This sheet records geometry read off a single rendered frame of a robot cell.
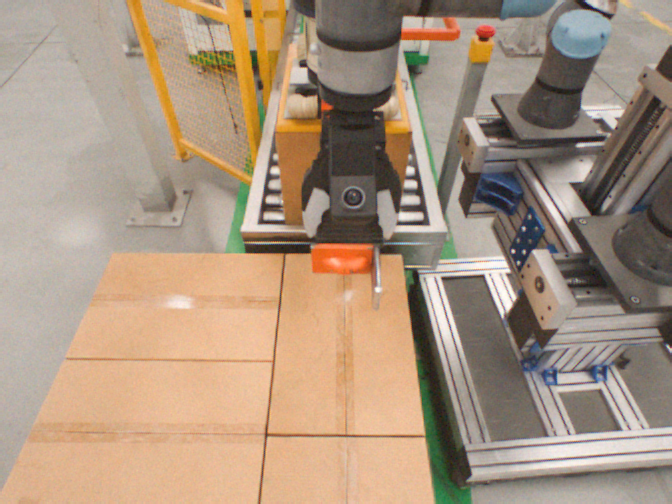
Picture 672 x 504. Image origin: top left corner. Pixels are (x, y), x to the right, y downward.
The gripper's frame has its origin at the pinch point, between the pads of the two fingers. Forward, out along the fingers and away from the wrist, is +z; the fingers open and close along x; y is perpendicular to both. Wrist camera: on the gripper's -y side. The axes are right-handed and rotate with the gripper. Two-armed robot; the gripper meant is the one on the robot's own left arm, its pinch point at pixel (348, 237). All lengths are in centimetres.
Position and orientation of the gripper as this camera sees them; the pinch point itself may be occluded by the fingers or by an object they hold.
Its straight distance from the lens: 54.1
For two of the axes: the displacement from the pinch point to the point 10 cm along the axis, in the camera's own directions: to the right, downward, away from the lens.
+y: 0.3, -7.5, 6.6
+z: 0.0, 6.6, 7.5
